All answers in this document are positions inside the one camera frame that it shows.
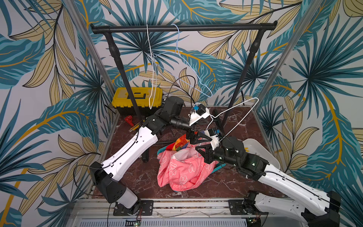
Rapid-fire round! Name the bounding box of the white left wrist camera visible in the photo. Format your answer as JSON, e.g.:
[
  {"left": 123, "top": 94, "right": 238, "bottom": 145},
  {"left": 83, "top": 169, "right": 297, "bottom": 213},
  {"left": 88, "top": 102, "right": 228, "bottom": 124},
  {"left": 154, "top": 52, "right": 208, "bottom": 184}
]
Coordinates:
[{"left": 189, "top": 103, "right": 210, "bottom": 126}]

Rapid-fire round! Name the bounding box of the yellow handled tool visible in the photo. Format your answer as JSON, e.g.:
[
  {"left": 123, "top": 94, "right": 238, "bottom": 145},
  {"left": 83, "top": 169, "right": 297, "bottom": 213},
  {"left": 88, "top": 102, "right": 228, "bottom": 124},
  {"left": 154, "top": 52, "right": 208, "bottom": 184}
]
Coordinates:
[{"left": 129, "top": 122, "right": 142, "bottom": 132}]

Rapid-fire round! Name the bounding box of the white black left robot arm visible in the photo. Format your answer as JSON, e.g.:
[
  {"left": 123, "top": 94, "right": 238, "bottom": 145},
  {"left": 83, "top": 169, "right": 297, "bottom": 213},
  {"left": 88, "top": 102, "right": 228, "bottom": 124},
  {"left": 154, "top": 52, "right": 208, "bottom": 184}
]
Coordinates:
[{"left": 89, "top": 96, "right": 210, "bottom": 209}]

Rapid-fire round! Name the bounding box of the pink hooded jacket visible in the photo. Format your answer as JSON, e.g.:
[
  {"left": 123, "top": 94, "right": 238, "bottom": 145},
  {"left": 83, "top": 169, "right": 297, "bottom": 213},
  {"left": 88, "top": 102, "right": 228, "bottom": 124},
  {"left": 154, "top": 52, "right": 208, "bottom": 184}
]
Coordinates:
[{"left": 157, "top": 147, "right": 218, "bottom": 192}]

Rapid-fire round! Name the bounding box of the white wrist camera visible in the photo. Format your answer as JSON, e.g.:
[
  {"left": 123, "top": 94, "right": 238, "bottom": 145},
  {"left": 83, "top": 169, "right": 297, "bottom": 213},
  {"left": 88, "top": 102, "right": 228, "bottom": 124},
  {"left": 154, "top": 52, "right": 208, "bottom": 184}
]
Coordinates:
[
  {"left": 189, "top": 103, "right": 210, "bottom": 126},
  {"left": 205, "top": 129, "right": 220, "bottom": 150}
]

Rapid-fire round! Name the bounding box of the teal plastic basket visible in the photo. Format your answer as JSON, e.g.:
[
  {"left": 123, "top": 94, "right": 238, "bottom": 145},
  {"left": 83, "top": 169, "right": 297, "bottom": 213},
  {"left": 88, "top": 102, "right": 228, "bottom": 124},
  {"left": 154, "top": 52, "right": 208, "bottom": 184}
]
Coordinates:
[{"left": 157, "top": 146, "right": 226, "bottom": 173}]

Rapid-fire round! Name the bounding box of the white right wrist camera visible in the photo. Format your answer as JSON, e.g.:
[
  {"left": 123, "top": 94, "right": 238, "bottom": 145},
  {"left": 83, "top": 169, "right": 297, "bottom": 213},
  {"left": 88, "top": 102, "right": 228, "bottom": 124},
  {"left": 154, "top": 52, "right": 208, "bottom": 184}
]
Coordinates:
[{"left": 205, "top": 129, "right": 220, "bottom": 150}]

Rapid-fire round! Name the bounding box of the red handled tool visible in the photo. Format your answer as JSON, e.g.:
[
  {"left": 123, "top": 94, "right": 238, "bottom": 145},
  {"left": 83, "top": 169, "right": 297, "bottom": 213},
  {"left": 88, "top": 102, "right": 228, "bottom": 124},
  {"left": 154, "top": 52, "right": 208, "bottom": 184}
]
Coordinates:
[{"left": 124, "top": 115, "right": 135, "bottom": 127}]

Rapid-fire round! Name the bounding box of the light blue wire hanger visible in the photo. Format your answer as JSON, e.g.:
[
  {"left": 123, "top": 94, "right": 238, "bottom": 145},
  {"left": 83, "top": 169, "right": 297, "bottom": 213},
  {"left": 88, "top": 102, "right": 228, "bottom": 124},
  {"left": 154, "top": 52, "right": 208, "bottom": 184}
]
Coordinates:
[{"left": 153, "top": 24, "right": 213, "bottom": 97}]

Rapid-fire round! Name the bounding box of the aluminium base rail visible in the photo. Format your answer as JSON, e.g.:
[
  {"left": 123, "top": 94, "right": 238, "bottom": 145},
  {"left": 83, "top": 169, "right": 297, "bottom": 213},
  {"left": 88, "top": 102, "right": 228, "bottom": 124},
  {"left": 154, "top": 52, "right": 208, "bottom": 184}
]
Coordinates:
[{"left": 66, "top": 198, "right": 304, "bottom": 227}]

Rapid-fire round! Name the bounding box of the black clothes rack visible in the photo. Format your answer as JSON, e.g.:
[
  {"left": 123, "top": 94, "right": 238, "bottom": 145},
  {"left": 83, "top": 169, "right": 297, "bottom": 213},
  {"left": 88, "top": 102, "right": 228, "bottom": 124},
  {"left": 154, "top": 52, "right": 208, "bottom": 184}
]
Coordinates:
[{"left": 90, "top": 21, "right": 278, "bottom": 163}]

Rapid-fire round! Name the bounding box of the rainbow striped jacket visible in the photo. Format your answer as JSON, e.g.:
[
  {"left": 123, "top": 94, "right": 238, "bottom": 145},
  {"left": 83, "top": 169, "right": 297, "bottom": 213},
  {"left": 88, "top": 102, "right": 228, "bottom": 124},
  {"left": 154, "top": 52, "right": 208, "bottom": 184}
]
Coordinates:
[{"left": 165, "top": 134, "right": 191, "bottom": 151}]

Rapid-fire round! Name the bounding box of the white plastic tray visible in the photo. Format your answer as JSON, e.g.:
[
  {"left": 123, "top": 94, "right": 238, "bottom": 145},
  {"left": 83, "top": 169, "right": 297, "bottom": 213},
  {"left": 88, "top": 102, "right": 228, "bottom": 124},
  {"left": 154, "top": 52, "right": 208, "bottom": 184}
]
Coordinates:
[{"left": 243, "top": 139, "right": 280, "bottom": 169}]

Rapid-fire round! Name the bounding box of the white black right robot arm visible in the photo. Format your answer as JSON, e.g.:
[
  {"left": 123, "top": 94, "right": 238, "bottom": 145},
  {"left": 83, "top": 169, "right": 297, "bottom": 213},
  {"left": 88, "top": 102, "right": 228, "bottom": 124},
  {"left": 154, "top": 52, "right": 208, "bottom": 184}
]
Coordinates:
[{"left": 191, "top": 135, "right": 341, "bottom": 227}]

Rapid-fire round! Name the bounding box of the yellow black toolbox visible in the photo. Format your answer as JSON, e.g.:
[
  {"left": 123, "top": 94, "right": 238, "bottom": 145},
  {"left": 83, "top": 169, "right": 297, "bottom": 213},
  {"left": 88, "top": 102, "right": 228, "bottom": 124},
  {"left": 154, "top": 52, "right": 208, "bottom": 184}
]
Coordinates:
[{"left": 112, "top": 87, "right": 163, "bottom": 116}]

